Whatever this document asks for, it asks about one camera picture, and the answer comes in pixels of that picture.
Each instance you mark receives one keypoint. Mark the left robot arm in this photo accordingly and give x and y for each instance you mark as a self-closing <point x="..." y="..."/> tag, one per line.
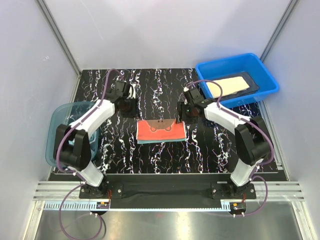
<point x="72" y="142"/>

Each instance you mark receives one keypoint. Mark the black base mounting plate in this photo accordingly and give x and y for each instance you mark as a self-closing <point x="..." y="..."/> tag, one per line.
<point x="159" y="192"/>

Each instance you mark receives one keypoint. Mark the clear teal plastic bin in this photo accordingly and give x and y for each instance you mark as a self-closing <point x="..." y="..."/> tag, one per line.
<point x="65" y="115"/>

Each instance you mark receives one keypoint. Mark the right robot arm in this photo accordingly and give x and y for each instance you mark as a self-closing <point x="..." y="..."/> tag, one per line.
<point x="254" y="147"/>

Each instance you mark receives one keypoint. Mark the brown towel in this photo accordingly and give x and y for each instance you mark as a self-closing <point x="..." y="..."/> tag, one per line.
<point x="160" y="131"/>

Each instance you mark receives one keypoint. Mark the yellow towel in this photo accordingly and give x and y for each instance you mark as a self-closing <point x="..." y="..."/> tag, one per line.
<point x="229" y="86"/>

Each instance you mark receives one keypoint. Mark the aluminium rail with cable duct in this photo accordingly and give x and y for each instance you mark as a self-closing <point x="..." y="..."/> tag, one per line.
<point x="65" y="195"/>

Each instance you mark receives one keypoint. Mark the dark grey-blue towel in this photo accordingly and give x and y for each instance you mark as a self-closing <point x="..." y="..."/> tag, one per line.
<point x="253" y="87"/>

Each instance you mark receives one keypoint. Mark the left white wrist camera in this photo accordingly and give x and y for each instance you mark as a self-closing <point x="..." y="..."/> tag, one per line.
<point x="132" y="94"/>

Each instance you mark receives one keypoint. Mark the blue plastic bin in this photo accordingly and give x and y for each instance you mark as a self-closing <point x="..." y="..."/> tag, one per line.
<point x="247" y="64"/>

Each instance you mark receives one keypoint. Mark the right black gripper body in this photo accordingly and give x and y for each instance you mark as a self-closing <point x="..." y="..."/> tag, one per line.
<point x="185" y="112"/>

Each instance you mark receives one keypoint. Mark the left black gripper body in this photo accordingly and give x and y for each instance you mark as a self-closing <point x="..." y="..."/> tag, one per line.
<point x="130" y="109"/>

